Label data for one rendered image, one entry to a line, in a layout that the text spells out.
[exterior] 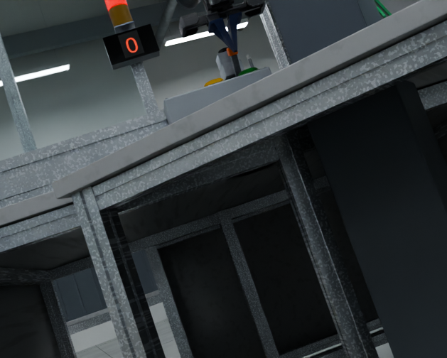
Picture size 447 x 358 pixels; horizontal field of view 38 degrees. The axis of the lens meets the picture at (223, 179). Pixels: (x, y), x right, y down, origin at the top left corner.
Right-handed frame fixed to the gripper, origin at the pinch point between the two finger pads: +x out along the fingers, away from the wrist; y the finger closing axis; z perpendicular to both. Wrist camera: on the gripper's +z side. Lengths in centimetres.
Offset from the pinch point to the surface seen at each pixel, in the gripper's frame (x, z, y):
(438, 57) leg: 31, 58, 10
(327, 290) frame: 56, 14, -3
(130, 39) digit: -13.4, -18.9, -18.8
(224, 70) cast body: 4.5, -7.1, -2.4
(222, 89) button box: 14.5, 14.8, -8.3
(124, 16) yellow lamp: -19.4, -19.1, -18.3
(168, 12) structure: -396, -919, 121
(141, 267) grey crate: 30, -195, -39
